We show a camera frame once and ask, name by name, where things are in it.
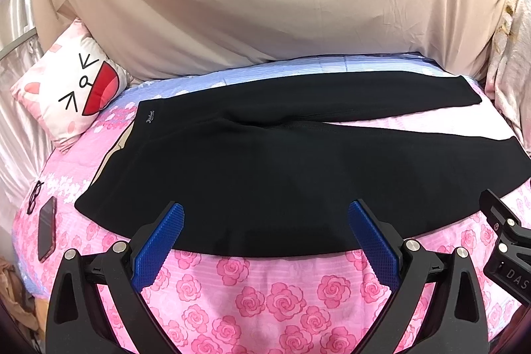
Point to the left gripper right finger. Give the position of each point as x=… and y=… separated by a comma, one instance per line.
x=436, y=303

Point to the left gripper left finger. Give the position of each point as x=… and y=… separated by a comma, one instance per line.
x=77, y=321

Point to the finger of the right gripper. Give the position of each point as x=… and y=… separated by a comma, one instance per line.
x=509, y=264

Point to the black pants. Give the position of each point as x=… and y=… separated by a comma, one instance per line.
x=268, y=168

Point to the brown clutter beside bed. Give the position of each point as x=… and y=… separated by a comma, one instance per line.
x=22, y=330

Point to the smartphone with red case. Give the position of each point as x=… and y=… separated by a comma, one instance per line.
x=47, y=229

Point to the black eyeglasses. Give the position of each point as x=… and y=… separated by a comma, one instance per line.
x=33, y=196

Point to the pink rose bedsheet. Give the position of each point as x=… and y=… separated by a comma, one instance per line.
x=207, y=304

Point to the floral grey blanket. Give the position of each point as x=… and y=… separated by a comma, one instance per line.
x=508, y=74

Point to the white satin curtain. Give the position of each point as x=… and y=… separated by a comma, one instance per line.
x=25, y=147

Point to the cartoon face pillow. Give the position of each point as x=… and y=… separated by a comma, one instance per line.
x=70, y=85

